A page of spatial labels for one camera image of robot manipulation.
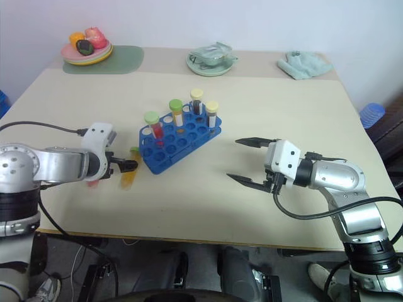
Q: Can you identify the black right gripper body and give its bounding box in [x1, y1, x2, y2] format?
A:
[263, 138, 287, 194]

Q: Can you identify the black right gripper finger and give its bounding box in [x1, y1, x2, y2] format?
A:
[225, 172, 271, 192]
[234, 137, 271, 149]

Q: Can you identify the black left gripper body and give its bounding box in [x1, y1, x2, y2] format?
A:
[103, 150, 123, 179]

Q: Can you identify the green-capped orange liquid test tube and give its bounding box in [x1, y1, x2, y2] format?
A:
[168, 98, 185, 127]
[118, 146, 141, 191]

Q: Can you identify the blue test tube rack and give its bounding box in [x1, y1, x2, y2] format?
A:
[139, 101, 223, 176]

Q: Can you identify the green-capped red liquid test tube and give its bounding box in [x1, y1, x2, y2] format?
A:
[144, 111, 166, 147]

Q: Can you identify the cream-capped dark red test tube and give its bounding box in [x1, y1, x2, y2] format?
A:
[205, 100, 220, 128]

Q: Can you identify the cream-capped dark liquid test tube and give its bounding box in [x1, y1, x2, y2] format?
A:
[190, 88, 205, 116]

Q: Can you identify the beige table mat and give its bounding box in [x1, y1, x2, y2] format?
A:
[0, 67, 403, 253]

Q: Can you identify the pale green plate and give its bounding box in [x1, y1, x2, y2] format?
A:
[186, 50, 239, 77]

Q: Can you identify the teal cloth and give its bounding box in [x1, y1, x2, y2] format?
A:
[276, 50, 334, 81]

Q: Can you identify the clear plastic bag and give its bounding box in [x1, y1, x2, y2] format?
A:
[190, 40, 239, 67]

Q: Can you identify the green placemat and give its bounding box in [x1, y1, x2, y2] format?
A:
[61, 45, 145, 76]

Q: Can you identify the white shoe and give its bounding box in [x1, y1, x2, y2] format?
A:
[307, 263, 335, 294]

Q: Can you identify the yellow plate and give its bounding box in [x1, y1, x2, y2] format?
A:
[64, 47, 114, 67]

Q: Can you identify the pink plate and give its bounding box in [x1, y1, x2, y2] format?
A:
[60, 39, 111, 62]

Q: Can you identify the stack of blue cups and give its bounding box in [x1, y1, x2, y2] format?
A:
[359, 102, 387, 130]

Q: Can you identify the dark toy fruit green mark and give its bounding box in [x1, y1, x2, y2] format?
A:
[75, 38, 95, 56]

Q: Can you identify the blue crate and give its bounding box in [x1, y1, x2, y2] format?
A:
[0, 89, 12, 119]

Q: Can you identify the pink toy apple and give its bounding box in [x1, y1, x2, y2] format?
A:
[84, 26, 107, 50]

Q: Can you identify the dark brown chair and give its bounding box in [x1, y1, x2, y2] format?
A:
[366, 96, 403, 191]

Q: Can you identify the orange toy fruit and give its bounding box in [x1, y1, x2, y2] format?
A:
[69, 31, 86, 48]

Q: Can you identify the grey sneaker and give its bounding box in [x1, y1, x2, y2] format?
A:
[30, 276, 62, 302]

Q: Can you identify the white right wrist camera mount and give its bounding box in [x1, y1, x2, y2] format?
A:
[263, 139, 302, 185]

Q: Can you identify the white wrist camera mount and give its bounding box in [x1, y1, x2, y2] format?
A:
[81, 123, 118, 181]
[263, 139, 302, 185]

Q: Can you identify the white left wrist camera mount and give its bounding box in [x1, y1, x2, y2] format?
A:
[81, 123, 118, 181]

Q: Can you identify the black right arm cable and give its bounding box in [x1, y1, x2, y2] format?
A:
[272, 181, 403, 245]

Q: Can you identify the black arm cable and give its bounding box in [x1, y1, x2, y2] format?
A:
[272, 181, 403, 245]
[0, 121, 89, 137]

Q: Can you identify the thick black floor cable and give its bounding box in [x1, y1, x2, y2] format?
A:
[37, 187, 120, 298]

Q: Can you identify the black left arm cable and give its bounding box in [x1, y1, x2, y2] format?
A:
[0, 121, 89, 137]

